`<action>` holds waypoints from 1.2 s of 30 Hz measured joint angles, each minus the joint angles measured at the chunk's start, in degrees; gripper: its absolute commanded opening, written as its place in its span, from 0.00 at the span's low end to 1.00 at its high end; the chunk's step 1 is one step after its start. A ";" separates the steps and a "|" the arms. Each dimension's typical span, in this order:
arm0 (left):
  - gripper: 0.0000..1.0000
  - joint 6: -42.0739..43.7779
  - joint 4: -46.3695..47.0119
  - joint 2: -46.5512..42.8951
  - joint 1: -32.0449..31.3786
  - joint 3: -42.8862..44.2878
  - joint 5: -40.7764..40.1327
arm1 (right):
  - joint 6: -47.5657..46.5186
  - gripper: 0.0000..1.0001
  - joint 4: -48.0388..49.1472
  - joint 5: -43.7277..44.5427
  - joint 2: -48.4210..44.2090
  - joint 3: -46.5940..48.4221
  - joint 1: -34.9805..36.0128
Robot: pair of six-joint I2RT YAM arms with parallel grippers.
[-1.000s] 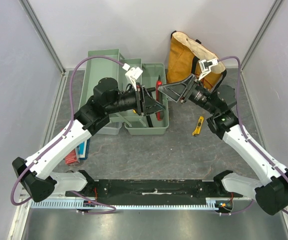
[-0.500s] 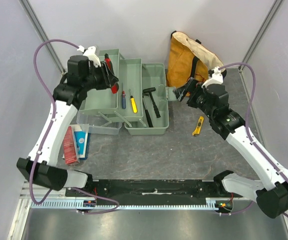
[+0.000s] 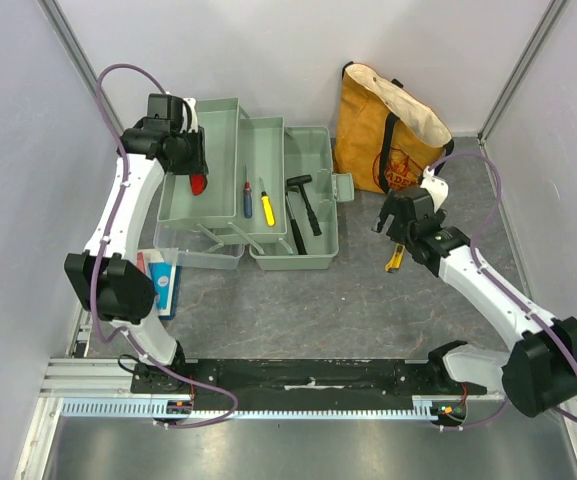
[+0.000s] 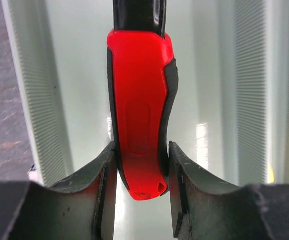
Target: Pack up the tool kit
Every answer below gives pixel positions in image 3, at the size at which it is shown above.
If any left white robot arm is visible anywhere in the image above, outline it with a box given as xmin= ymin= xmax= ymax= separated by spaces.
xmin=64 ymin=93 xmax=208 ymax=393

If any yellow utility knife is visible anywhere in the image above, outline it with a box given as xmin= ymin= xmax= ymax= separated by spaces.
xmin=384 ymin=243 xmax=405 ymax=273

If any black rubber mallet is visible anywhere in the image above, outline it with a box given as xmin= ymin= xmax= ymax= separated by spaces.
xmin=286 ymin=174 xmax=322 ymax=237

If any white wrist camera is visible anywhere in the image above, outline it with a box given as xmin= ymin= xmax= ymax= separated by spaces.
xmin=167 ymin=93 xmax=199 ymax=133
xmin=420 ymin=167 xmax=449 ymax=213

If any green plastic tool box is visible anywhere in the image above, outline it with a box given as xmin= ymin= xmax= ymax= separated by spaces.
xmin=153 ymin=98 xmax=354 ymax=271

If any red black utility knife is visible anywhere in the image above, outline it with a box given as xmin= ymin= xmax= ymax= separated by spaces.
xmin=189 ymin=174 xmax=208 ymax=196

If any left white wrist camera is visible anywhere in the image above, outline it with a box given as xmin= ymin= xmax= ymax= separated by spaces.
xmin=167 ymin=93 xmax=199 ymax=133

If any blue cable duct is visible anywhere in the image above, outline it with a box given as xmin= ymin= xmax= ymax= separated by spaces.
xmin=61 ymin=398 xmax=438 ymax=421

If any blue red screwdriver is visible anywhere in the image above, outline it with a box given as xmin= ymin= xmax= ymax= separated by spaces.
xmin=243 ymin=166 xmax=253 ymax=219

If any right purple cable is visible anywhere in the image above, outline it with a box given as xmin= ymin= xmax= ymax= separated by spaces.
xmin=425 ymin=151 xmax=577 ymax=431

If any blue white box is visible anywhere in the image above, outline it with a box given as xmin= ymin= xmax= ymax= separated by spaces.
xmin=142 ymin=249 xmax=182 ymax=321

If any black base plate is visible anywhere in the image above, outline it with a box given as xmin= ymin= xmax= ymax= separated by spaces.
xmin=127 ymin=359 xmax=486 ymax=421

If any claw hammer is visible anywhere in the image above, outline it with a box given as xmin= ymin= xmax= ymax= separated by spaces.
xmin=285 ymin=192 xmax=307 ymax=255

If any yellow tote bag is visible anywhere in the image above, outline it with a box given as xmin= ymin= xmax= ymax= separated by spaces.
xmin=334 ymin=62 xmax=454 ymax=194

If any red box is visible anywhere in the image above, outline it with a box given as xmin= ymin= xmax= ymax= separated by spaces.
xmin=136 ymin=251 xmax=148 ymax=274

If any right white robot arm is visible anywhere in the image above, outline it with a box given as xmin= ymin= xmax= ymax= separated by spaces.
xmin=374 ymin=186 xmax=577 ymax=418

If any yellow handled screwdriver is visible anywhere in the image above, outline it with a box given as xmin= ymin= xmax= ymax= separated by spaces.
xmin=259 ymin=178 xmax=276 ymax=227

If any aluminium frame rail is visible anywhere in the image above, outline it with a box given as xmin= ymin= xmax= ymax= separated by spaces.
xmin=40 ymin=357 xmax=577 ymax=399

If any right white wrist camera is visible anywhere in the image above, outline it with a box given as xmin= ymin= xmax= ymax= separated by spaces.
xmin=420 ymin=167 xmax=449 ymax=213

